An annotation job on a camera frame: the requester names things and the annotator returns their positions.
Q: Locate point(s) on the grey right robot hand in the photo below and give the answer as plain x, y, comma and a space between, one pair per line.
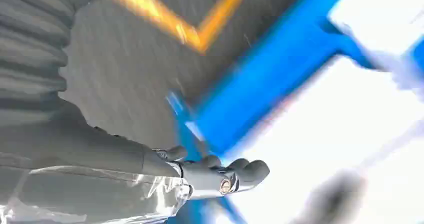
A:
82, 169

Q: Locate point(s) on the ribbed grey right arm sleeve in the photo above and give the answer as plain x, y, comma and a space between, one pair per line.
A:
31, 47

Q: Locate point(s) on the yellow tape strip on bench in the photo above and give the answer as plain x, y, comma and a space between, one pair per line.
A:
185, 30

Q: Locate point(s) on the blue metal frame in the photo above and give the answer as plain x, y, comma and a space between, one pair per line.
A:
265, 70

